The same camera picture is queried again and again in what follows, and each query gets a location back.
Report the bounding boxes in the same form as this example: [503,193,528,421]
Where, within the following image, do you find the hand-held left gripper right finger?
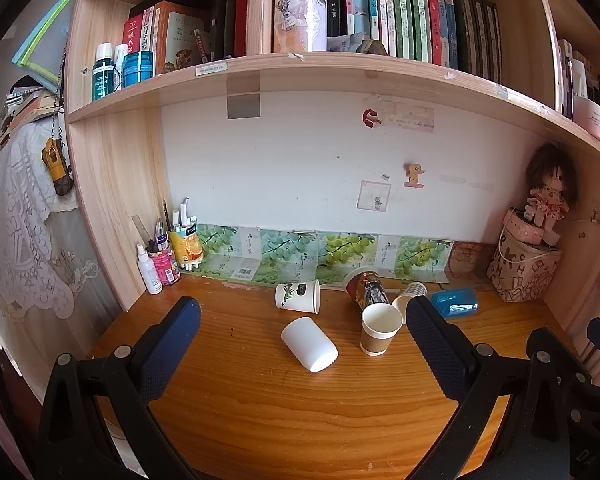
[405,295,594,480]

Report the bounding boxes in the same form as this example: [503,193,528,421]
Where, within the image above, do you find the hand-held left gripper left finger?
[37,296,202,480]

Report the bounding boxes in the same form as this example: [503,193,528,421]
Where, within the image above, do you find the plain white cup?
[280,316,339,373]

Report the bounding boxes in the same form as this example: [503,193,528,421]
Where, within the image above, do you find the checkered paper cup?
[391,281,428,325]

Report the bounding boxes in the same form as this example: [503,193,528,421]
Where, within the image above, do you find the orange print pen cup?
[168,218,203,272]

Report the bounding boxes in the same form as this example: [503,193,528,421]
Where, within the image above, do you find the dark brown picture paper cup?
[345,269,391,312]

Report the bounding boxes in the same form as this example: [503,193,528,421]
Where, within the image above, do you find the white leaf print paper cup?
[274,279,321,314]

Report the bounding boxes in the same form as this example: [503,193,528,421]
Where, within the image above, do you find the white spray bottle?
[136,243,164,295]

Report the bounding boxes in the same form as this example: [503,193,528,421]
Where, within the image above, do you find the pink pen holder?
[147,247,181,286]

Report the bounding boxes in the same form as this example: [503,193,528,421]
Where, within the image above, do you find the red brown packet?
[450,241,496,278]

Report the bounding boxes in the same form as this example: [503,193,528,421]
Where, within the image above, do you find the letter print fabric basket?
[486,222,564,303]

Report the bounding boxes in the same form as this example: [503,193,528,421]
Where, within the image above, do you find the clear ruler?
[132,215,156,253]

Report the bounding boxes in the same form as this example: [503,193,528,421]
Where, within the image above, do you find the pink round box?
[503,206,546,246]

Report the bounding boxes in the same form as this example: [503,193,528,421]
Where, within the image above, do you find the grape print cardboard strip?
[186,223,455,288]

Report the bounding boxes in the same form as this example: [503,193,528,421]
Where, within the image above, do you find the brown haired doll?
[524,142,579,249]

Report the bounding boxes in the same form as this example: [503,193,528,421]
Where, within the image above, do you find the wooden bookshelf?
[62,0,600,356]

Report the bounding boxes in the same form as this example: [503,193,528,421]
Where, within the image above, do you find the white lace cloth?
[0,120,101,321]

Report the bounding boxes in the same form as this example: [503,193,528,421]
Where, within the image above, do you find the white card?
[573,96,600,142]

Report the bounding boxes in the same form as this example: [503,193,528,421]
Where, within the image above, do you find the grey tape patch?
[227,93,261,120]

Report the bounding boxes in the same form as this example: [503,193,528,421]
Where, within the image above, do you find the row of black books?
[556,37,600,153]

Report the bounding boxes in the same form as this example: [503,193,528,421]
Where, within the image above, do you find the teal bottle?
[91,43,123,101]

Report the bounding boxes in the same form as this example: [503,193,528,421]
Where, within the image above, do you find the blue jar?
[122,51,155,89]

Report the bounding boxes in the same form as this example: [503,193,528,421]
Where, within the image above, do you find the pile of books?
[0,76,63,148]

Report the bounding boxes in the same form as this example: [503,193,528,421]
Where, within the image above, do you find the small white bottle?
[113,44,129,92]

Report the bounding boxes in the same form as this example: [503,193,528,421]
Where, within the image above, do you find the row of red and dark books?
[122,0,250,77]

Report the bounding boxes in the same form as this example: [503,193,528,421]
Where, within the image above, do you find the brown stone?
[356,38,389,57]

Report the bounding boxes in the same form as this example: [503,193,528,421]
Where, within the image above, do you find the green edged clear folder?
[11,0,83,96]

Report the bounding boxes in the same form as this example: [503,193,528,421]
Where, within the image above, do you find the row of green spined books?
[325,0,504,85]

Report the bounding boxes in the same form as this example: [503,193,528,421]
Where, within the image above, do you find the floral paper bag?
[273,0,328,54]

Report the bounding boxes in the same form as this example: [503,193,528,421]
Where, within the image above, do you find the pink square wall note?
[357,180,392,213]

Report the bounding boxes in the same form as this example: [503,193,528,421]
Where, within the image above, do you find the yellow wall sticker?
[403,162,427,189]

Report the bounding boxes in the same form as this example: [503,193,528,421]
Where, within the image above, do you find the yellow keychain charm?
[41,137,75,196]

